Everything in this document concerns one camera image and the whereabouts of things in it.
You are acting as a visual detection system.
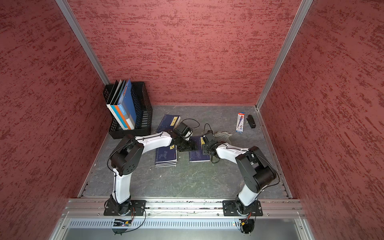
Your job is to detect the aluminium rail frame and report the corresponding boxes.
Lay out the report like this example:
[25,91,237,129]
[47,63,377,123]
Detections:
[50,198,314,240]

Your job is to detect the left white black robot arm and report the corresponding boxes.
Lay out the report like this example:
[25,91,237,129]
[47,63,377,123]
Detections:
[105,131,197,216]

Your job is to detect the blue book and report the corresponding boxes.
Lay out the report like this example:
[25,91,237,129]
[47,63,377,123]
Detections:
[156,115,181,133]

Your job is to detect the grey fluffy cleaning cloth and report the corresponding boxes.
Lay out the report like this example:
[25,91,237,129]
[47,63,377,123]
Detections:
[214,132,233,145]

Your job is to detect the purple book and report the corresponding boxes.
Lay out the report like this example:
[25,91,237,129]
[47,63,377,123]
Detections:
[190,136,211,163]
[155,161,177,167]
[155,145,177,164]

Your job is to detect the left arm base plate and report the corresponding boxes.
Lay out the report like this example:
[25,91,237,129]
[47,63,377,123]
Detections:
[103,199,147,217]

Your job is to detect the white blue pen box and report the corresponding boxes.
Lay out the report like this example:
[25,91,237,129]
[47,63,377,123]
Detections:
[236,113,245,133]

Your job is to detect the slotted cable duct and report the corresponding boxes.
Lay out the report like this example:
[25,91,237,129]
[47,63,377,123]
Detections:
[68,219,241,230]

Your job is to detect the black mesh file basket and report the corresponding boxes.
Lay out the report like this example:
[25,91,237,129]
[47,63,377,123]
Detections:
[103,81,153,139]

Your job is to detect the blue orange upright folder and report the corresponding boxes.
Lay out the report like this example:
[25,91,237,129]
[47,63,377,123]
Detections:
[116,80,137,130]

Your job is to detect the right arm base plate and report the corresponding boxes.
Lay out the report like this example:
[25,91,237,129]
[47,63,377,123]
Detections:
[222,200,263,217]

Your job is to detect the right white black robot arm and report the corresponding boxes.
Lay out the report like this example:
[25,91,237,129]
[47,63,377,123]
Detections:
[203,131,278,216]

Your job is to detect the small black device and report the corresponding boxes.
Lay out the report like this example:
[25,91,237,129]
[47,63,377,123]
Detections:
[247,115,256,129]

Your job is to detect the white teal upright book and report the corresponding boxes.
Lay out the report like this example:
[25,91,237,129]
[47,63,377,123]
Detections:
[107,80,128,130]

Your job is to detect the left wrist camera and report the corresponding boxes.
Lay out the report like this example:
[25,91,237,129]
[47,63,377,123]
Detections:
[173,123,193,140]

